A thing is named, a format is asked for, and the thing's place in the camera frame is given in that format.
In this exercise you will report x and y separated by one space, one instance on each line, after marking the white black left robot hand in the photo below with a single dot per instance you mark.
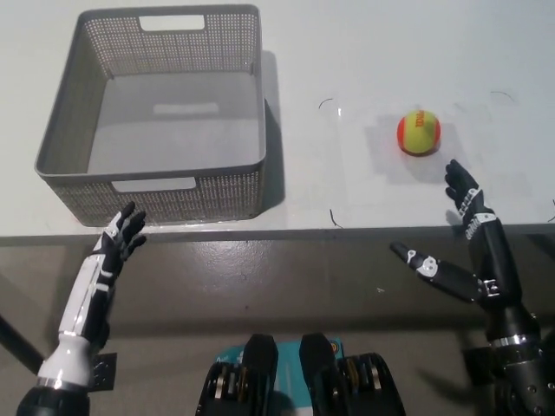
86 294

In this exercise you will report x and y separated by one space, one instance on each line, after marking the orange and yellow tennis ball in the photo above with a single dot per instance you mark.
418 132

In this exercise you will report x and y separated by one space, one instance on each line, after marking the black table leg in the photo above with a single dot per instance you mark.
19 342

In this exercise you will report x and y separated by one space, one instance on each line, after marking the gray perforated plastic basket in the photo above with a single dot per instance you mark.
173 203

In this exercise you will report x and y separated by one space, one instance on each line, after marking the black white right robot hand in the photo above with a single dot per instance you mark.
496 260

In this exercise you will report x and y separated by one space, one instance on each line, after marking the gray square tape patch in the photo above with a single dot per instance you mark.
386 160

